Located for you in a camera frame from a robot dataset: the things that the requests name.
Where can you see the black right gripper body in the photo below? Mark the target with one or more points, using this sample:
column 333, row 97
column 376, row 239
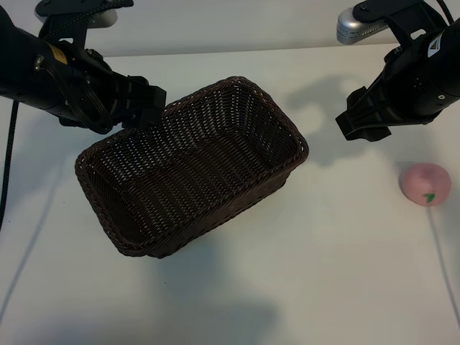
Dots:
column 413, row 86

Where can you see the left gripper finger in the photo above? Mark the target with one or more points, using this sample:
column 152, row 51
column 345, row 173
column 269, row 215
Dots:
column 142, row 119
column 147, row 94

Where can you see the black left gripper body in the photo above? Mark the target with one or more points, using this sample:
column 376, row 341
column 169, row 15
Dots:
column 79, row 93

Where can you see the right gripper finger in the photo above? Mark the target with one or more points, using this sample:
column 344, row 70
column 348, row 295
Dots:
column 377, row 133
column 359, row 115

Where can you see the pink toy peach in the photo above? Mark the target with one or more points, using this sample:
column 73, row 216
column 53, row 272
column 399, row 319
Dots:
column 424, row 179

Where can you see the dark brown wicker basket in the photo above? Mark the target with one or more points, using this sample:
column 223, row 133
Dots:
column 187, row 172

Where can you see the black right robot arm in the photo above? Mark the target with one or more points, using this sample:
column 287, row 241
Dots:
column 454, row 39

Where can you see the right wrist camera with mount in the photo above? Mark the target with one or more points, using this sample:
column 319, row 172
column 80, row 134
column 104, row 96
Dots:
column 350, row 27

